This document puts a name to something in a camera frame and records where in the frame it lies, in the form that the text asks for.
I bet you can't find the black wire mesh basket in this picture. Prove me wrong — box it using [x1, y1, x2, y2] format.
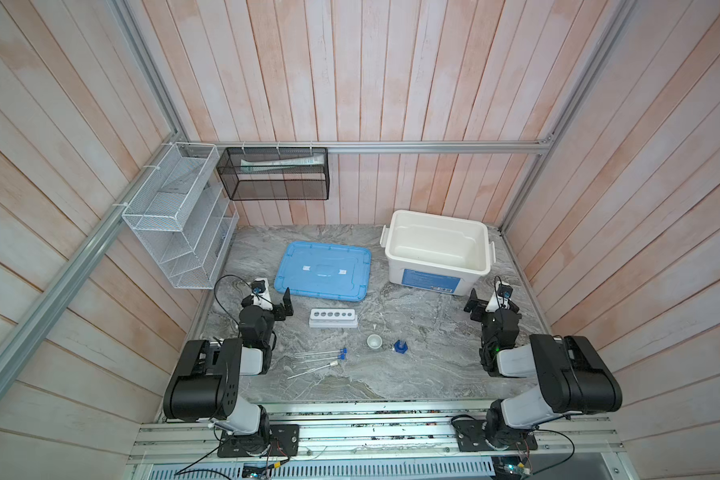
[216, 146, 331, 201]

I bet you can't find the small white ceramic crucible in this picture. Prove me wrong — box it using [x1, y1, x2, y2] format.
[366, 334, 383, 350]

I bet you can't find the blue capped test tube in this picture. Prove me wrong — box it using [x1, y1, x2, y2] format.
[294, 347, 348, 358]
[296, 353, 347, 363]

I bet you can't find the white test tube rack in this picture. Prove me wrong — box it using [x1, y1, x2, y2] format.
[308, 308, 359, 329]

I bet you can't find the white wire mesh shelf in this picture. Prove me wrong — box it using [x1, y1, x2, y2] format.
[123, 142, 239, 290]

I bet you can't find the white plastic storage bin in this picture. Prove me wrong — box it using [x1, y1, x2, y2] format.
[379, 210, 496, 296]

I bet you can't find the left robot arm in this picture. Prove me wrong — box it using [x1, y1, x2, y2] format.
[162, 288, 294, 457]

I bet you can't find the blue plastic bin lid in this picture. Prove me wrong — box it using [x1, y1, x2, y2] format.
[274, 241, 372, 302]

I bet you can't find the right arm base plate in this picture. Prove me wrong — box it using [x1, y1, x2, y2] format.
[450, 415, 538, 452]

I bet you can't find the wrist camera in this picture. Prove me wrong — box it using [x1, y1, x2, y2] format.
[250, 278, 268, 297]
[495, 281, 513, 302]

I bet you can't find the blue hexagonal base cylinder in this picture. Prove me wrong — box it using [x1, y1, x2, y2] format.
[393, 340, 408, 354]

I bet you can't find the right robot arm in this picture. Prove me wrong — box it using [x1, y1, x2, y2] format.
[464, 287, 623, 450]

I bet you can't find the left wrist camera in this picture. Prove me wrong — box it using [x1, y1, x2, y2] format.
[250, 278, 268, 297]

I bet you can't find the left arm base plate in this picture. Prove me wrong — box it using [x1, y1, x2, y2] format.
[217, 423, 300, 458]

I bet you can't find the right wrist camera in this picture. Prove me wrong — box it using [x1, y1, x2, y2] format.
[495, 281, 513, 302]

